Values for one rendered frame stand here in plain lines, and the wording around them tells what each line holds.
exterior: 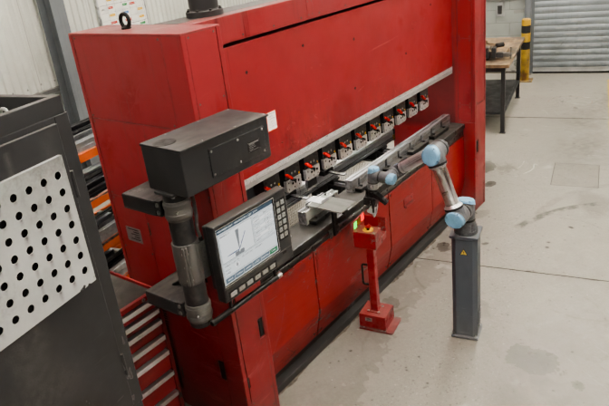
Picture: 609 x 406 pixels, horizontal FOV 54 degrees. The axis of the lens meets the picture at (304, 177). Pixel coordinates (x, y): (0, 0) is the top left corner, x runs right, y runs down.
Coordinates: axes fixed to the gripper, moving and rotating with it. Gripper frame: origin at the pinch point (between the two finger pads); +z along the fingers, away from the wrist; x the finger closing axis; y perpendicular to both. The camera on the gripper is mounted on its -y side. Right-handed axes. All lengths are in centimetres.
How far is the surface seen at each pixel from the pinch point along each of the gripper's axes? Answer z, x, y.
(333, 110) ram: -68, -8, 34
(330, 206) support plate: -14.3, 24.6, 21.9
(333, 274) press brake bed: 36.1, 26.0, 19.2
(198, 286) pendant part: -46, 171, 16
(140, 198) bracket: -83, 170, 41
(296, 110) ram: -78, 30, 41
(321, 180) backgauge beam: -5, -27, 53
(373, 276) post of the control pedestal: 43.3, 7.9, -2.7
